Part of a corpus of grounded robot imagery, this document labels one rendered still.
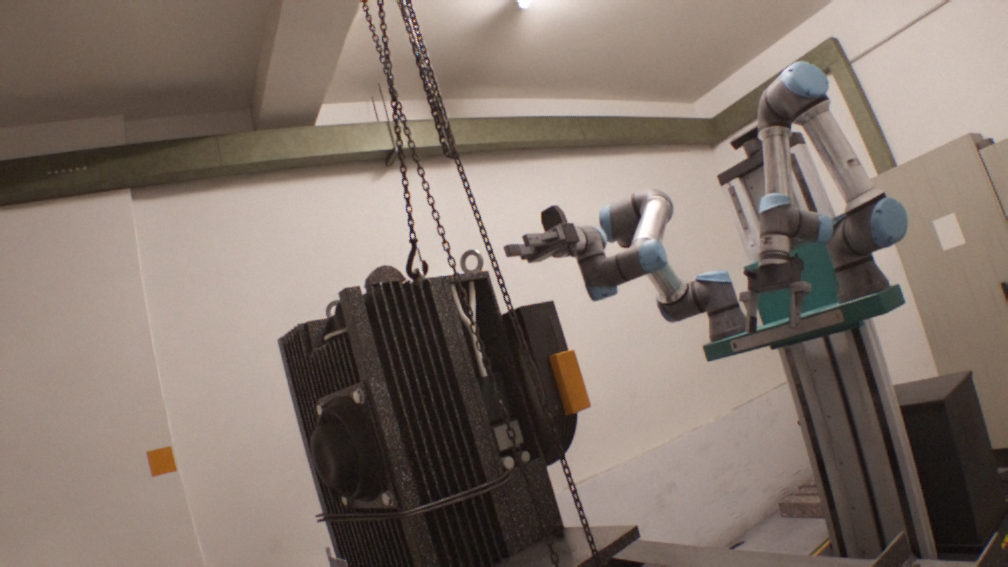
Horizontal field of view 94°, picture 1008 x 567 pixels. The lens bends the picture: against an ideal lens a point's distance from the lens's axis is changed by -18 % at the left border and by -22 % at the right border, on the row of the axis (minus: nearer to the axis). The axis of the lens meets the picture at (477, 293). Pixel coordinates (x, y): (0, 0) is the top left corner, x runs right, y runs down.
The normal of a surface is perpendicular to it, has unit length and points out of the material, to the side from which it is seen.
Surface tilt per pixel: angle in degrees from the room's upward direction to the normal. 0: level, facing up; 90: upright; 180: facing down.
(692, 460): 90
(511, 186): 90
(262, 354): 90
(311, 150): 90
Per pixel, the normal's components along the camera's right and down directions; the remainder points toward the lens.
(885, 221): 0.14, -0.07
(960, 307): -0.86, 0.18
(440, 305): 0.60, -0.30
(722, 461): 0.42, -0.27
